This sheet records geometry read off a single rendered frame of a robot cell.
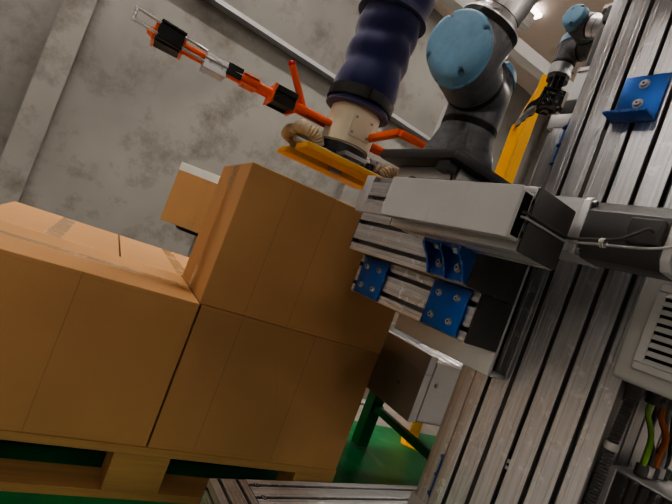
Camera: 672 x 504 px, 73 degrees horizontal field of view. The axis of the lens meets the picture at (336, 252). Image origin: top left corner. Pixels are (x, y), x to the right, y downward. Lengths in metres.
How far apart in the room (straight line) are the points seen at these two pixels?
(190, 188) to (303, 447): 2.05
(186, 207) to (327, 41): 5.14
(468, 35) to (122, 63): 6.07
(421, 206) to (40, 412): 1.01
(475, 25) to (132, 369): 1.07
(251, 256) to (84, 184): 5.44
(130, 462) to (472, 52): 1.23
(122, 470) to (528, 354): 1.03
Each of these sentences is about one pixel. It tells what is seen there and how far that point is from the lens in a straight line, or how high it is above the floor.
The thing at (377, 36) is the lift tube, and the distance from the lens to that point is 1.57.
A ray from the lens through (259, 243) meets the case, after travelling 1.25.
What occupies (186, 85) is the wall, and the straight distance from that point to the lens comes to 6.83.
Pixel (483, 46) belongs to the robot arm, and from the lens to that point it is 0.85.
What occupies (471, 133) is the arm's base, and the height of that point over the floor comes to 1.10.
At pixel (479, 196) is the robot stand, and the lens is 0.65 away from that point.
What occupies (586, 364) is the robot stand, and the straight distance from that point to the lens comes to 0.86.
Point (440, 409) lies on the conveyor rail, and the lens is 1.52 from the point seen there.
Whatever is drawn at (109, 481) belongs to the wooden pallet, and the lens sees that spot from 1.41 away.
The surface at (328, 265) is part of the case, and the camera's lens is 1.33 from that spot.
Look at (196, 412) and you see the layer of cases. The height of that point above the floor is 0.26.
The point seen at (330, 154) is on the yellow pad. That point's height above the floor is 1.07.
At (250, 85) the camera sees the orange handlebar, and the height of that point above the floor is 1.17.
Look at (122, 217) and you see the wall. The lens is 6.66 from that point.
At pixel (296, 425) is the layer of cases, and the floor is 0.27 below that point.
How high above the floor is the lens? 0.78
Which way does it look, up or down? 1 degrees up
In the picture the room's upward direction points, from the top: 21 degrees clockwise
